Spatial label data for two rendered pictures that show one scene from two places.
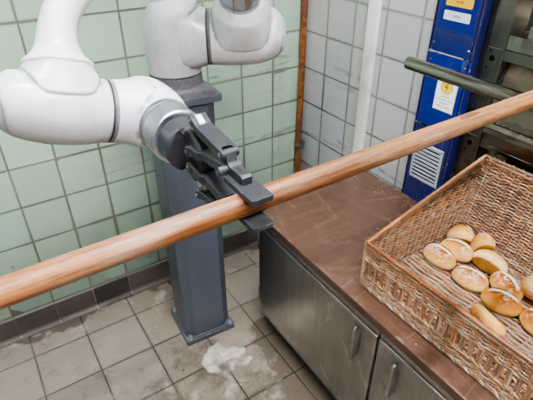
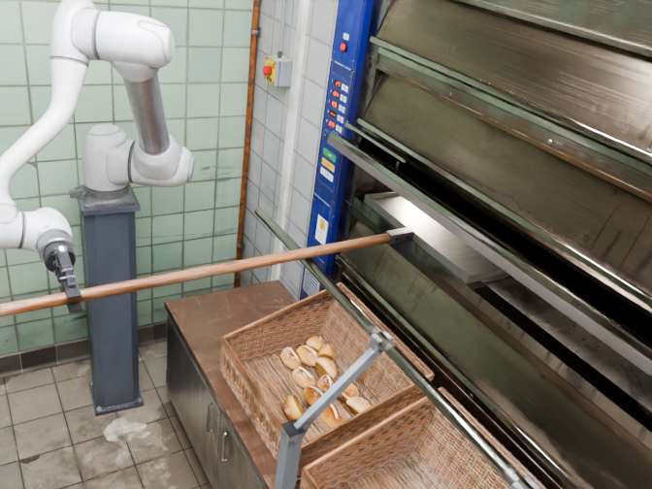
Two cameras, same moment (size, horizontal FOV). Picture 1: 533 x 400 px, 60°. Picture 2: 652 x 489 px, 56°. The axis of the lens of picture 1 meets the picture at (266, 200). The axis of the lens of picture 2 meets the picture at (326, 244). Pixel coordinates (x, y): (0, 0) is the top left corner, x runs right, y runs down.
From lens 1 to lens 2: 1.08 m
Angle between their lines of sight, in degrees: 4
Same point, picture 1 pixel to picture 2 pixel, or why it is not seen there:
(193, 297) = (105, 371)
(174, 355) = (81, 422)
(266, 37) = (173, 172)
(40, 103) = not seen: outside the picture
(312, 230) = (205, 325)
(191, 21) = (117, 152)
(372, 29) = (286, 164)
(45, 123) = not seen: outside the picture
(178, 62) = (105, 179)
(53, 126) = not seen: outside the picture
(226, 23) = (141, 159)
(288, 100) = (231, 205)
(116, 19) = (71, 129)
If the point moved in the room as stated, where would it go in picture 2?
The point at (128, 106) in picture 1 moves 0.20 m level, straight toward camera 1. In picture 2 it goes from (31, 231) to (18, 272)
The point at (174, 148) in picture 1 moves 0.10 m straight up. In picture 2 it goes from (48, 260) to (46, 225)
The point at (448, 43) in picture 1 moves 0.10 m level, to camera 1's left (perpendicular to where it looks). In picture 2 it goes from (323, 191) to (296, 187)
